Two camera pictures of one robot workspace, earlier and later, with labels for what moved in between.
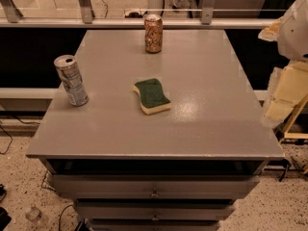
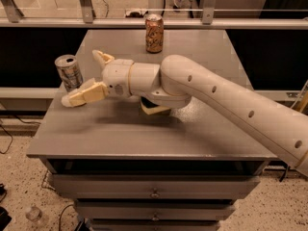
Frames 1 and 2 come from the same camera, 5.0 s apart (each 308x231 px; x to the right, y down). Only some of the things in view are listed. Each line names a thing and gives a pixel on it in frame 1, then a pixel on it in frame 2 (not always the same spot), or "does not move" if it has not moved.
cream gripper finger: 288,87 → 115,82
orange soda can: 153,33 does not move
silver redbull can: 72,80 does not move
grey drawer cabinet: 167,141 does not move
